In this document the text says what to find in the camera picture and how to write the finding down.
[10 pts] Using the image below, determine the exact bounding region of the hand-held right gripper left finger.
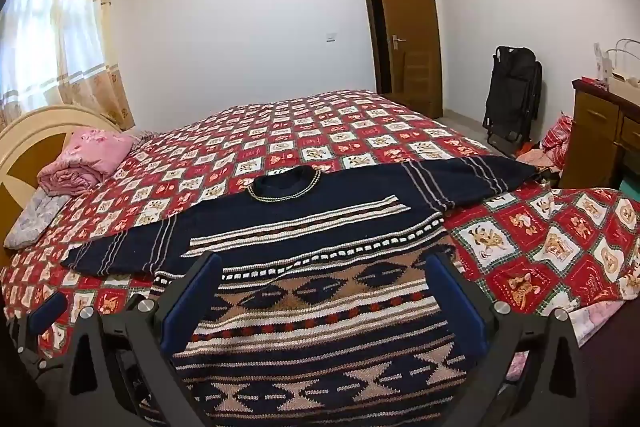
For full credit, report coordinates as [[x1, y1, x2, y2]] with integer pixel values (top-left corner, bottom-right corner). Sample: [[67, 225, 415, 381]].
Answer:
[[67, 251, 223, 427]]

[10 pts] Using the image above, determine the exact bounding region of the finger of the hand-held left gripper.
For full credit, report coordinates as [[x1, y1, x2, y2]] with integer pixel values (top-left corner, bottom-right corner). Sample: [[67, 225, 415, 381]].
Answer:
[[7, 291, 69, 373]]

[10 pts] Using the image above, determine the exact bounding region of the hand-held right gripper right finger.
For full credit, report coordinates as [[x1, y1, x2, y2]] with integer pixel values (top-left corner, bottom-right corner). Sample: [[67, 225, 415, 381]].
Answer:
[[425, 251, 596, 427]]

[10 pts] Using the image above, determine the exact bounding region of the navy patterned knit sweater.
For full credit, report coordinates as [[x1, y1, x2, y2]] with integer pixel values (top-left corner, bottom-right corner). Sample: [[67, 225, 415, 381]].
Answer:
[[61, 156, 543, 427]]

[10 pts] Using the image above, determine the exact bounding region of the grey floral pillow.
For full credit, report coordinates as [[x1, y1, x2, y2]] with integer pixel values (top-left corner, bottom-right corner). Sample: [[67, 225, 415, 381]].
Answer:
[[4, 193, 68, 250]]

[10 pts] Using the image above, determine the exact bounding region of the pink folded quilt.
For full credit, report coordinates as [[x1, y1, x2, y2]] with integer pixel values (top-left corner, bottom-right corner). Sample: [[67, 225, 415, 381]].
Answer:
[[37, 128, 136, 197]]

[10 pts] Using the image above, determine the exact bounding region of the pink cloth on floor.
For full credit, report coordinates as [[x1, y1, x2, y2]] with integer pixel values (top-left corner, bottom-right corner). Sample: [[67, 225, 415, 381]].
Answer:
[[515, 147, 556, 170]]

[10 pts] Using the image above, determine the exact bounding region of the cream wooden headboard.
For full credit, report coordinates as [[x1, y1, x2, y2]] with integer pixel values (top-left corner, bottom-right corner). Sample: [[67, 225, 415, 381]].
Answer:
[[0, 104, 121, 268]]

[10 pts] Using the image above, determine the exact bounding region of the grey striped pillow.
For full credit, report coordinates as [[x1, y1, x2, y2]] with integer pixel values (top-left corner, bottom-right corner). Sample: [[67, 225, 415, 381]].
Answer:
[[131, 128, 161, 150]]

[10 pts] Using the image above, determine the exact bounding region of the red checkered cloth pile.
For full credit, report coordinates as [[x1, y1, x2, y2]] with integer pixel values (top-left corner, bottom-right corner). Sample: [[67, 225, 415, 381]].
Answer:
[[540, 112, 573, 168]]

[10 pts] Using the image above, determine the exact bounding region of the red checkered printed bedspread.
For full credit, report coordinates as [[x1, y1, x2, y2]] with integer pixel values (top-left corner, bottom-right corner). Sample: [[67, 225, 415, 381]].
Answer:
[[0, 88, 640, 360]]

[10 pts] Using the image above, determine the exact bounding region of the black suitcase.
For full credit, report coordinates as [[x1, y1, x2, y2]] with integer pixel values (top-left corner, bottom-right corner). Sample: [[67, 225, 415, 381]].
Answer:
[[482, 46, 544, 158]]

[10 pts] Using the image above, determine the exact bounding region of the brown wooden cabinet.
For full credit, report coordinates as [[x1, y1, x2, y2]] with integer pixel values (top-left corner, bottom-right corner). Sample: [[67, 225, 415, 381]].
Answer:
[[559, 78, 640, 203]]

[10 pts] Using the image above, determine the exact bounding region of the brown wooden door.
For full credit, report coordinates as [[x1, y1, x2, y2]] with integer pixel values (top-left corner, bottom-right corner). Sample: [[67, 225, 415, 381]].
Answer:
[[372, 0, 445, 119]]

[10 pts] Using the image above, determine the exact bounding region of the white paper bag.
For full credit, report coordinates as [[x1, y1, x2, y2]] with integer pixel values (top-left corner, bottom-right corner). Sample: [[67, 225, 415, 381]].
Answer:
[[602, 38, 640, 90]]

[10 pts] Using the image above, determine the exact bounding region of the beige patterned curtain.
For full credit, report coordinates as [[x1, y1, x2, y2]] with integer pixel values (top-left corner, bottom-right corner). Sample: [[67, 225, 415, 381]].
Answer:
[[0, 0, 136, 133]]

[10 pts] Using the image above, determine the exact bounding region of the dark brown door frame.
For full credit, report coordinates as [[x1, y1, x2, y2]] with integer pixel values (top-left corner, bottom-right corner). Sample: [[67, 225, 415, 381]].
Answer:
[[356, 0, 393, 95]]

